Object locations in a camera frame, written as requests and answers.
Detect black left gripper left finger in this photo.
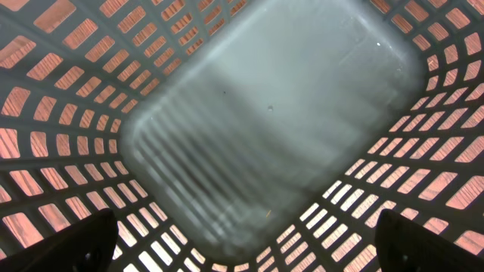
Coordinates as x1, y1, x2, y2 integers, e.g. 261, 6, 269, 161
1, 209, 119, 272

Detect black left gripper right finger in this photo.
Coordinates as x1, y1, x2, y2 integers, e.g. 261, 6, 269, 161
374, 209, 483, 272

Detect grey plastic mesh basket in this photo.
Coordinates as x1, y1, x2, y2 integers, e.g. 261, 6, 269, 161
1, 0, 483, 271

